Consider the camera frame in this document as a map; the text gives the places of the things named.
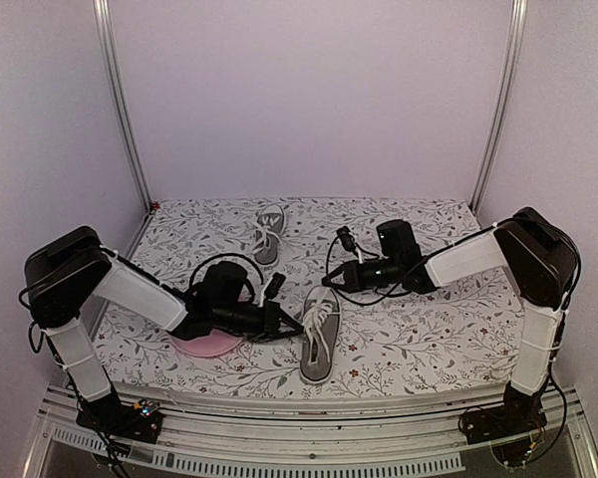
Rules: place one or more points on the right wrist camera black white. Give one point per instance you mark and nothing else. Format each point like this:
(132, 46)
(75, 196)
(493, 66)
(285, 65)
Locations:
(349, 243)

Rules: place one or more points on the aluminium front rail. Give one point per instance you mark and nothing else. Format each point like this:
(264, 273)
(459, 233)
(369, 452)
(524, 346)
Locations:
(207, 435)

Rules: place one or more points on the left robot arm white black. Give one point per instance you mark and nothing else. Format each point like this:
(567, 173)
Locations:
(72, 281)

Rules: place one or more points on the aluminium frame post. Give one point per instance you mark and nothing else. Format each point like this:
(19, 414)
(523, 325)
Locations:
(509, 68)
(106, 36)

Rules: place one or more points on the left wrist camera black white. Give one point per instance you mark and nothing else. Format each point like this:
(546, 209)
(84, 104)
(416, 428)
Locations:
(271, 288)

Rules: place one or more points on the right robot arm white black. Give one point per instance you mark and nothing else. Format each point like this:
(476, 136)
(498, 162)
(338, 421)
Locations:
(542, 263)

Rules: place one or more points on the left aluminium frame post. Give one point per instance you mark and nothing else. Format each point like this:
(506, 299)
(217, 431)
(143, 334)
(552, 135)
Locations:
(106, 36)

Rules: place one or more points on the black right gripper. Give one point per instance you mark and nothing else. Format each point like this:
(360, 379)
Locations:
(354, 281)

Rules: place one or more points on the pink plastic plate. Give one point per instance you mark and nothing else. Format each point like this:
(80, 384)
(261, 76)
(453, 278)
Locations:
(207, 344)

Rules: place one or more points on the right aluminium frame post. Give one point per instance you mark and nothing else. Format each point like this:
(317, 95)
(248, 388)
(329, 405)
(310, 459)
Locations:
(509, 68)

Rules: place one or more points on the grey sneaker with red sole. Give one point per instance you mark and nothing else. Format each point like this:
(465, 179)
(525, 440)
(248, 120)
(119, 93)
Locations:
(268, 228)

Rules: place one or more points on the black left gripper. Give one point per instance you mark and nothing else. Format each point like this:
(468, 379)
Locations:
(271, 324)

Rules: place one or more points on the floral patterned table mat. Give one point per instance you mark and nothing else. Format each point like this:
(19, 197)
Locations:
(464, 335)

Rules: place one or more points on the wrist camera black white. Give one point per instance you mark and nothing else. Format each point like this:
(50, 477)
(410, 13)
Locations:
(271, 288)
(349, 243)

